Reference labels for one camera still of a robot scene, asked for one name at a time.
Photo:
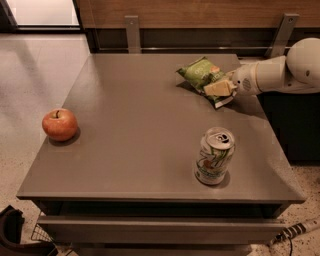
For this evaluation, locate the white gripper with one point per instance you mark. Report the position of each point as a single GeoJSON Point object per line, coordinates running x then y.
{"type": "Point", "coordinates": [244, 80]}

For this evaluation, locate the green jalapeno chip bag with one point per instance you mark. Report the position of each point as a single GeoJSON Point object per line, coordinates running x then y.
{"type": "Point", "coordinates": [201, 73]}

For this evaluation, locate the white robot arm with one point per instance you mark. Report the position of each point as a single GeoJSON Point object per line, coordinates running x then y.
{"type": "Point", "coordinates": [297, 72]}

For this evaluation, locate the red apple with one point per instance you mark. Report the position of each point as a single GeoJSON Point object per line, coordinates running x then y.
{"type": "Point", "coordinates": [60, 124]}

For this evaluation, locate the white green soda can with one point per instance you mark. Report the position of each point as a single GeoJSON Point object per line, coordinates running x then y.
{"type": "Point", "coordinates": [217, 147]}

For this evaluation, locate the grey drawer front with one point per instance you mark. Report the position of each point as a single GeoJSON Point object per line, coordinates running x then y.
{"type": "Point", "coordinates": [159, 230]}

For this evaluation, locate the dark brown chair part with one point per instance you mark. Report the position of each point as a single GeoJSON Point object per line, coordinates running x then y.
{"type": "Point", "coordinates": [11, 223]}

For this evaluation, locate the right metal bracket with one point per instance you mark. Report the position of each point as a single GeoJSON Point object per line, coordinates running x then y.
{"type": "Point", "coordinates": [282, 35]}

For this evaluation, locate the metal bracket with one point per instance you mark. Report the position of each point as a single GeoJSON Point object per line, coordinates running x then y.
{"type": "Point", "coordinates": [282, 35]}
{"type": "Point", "coordinates": [133, 34]}

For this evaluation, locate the left metal bracket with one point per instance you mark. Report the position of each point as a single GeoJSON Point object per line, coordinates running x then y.
{"type": "Point", "coordinates": [133, 34]}

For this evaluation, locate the wire basket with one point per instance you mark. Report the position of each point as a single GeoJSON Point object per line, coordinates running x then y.
{"type": "Point", "coordinates": [39, 234]}

